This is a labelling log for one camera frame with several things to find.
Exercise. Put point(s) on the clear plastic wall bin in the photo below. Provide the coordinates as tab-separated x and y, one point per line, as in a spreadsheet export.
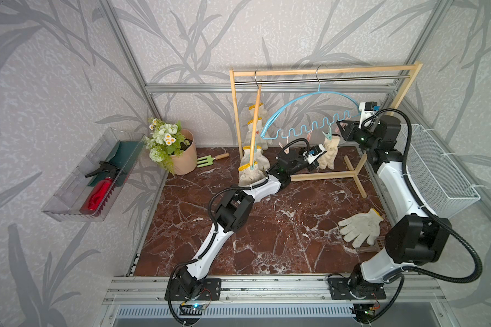
66	202

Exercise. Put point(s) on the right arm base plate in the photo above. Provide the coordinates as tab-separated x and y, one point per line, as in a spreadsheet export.
354	288

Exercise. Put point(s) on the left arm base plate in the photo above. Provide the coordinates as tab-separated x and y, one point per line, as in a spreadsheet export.
207	290

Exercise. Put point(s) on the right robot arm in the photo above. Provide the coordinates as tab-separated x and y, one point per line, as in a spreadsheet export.
420	235

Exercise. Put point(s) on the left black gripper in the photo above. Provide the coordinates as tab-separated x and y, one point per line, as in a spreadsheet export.
312	167

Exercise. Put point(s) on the white wire basket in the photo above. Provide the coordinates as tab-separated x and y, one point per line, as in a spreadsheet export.
443	186

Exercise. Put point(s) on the potted white flower plant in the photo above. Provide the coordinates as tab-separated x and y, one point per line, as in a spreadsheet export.
171	147

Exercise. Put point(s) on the white glove red spot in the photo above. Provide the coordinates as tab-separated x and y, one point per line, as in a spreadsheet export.
258	139

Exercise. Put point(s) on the red spray bottle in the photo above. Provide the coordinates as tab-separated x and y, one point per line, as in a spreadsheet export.
101	192

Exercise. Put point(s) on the wooden clothes rack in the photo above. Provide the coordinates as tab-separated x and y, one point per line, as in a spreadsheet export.
406	72

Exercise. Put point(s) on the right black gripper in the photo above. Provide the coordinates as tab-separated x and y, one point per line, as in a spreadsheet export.
350	129

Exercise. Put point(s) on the green garden fork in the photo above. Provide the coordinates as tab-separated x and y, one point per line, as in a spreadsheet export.
209	160

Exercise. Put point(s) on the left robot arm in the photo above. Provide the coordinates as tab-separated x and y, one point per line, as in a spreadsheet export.
229	211

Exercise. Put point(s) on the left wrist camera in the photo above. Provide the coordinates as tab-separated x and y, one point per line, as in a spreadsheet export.
314	153

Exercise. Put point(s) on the green trowel scoop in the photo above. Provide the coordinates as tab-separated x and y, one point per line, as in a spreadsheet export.
123	156

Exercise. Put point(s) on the orange clip hanger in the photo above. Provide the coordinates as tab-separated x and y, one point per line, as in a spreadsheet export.
258	101

